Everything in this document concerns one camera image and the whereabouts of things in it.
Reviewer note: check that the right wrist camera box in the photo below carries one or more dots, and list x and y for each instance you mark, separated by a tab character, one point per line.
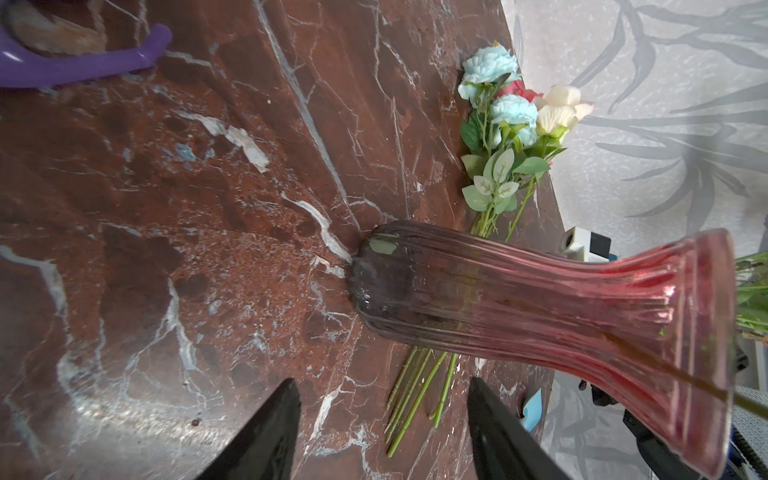
582	245

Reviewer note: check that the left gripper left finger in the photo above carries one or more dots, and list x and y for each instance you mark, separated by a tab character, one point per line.
264	448

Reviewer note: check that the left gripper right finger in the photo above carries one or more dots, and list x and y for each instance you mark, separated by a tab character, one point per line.
501	447

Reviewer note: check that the dark red glass vase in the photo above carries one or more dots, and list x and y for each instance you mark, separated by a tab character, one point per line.
438	288

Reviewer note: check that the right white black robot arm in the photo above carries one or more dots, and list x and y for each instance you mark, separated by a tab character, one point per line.
743	454

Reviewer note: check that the flower bunch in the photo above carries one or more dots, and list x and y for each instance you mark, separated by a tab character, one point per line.
513	135

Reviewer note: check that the purple pink handled tool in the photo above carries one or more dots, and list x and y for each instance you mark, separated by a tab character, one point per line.
22	68

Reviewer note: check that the light blue handled tool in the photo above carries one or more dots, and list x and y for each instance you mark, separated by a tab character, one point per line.
532	411

